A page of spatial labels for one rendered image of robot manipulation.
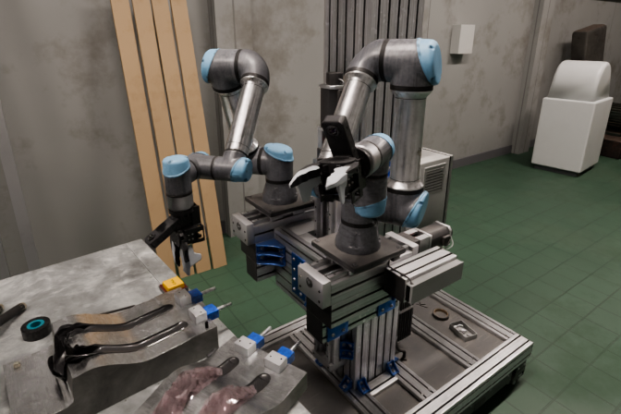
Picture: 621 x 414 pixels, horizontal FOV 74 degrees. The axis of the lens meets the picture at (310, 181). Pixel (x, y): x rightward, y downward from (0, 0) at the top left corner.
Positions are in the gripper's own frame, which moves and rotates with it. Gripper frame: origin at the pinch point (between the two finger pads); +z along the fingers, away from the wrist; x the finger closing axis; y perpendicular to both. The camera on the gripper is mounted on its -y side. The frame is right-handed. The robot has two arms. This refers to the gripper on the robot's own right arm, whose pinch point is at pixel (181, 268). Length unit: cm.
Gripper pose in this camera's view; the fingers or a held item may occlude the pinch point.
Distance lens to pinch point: 137.3
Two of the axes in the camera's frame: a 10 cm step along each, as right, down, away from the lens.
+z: 0.0, 9.4, 3.3
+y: 7.7, -2.1, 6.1
